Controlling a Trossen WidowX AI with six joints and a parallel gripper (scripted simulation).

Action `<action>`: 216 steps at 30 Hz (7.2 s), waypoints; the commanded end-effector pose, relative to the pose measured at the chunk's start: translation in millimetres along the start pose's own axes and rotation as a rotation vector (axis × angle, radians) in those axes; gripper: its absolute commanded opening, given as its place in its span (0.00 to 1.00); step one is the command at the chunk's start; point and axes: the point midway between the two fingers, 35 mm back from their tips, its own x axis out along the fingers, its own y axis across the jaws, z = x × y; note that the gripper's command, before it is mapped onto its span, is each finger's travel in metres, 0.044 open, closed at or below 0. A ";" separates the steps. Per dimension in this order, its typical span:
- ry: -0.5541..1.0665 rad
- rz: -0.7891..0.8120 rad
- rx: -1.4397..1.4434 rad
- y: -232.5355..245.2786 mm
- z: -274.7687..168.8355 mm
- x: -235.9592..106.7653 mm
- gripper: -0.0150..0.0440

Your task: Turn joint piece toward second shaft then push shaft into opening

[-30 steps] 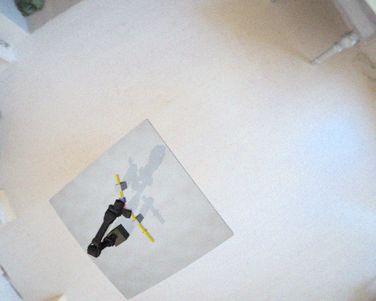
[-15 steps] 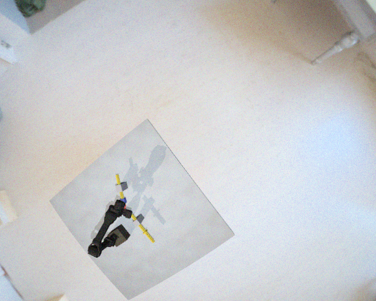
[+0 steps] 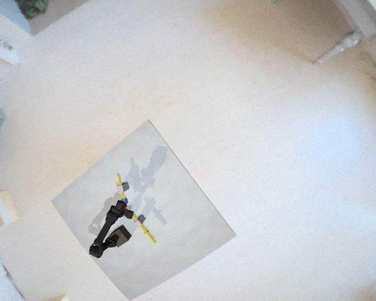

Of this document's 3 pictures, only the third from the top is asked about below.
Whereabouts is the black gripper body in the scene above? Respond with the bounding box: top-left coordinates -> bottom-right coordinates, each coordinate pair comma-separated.
110,205 -> 133,219

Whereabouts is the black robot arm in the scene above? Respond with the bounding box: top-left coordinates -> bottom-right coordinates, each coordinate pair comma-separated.
89,200 -> 127,258

